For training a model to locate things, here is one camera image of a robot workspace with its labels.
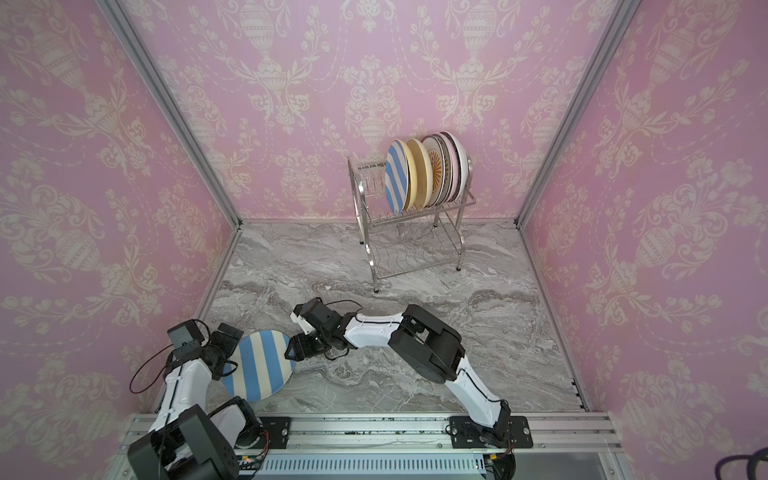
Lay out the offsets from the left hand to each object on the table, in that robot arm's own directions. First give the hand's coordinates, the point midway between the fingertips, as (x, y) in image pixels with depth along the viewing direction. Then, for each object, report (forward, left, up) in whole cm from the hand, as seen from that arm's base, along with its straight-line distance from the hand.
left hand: (231, 340), depth 86 cm
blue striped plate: (-6, -8, -4) cm, 11 cm away
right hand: (-3, -18, -1) cm, 19 cm away
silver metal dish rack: (+44, -54, -4) cm, 70 cm away
